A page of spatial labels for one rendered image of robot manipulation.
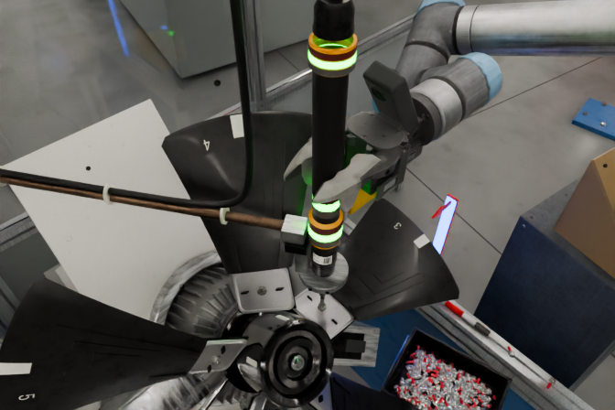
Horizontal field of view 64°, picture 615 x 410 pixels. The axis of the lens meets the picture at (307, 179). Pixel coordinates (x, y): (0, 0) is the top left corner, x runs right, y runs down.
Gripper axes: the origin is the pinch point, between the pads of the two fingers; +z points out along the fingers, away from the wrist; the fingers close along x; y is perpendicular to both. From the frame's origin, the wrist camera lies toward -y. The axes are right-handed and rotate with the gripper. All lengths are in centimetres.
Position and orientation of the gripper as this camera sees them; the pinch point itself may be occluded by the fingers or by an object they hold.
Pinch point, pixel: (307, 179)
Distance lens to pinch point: 53.6
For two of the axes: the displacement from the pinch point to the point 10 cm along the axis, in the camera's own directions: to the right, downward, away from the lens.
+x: -6.8, -5.2, 5.1
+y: -0.1, 7.0, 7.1
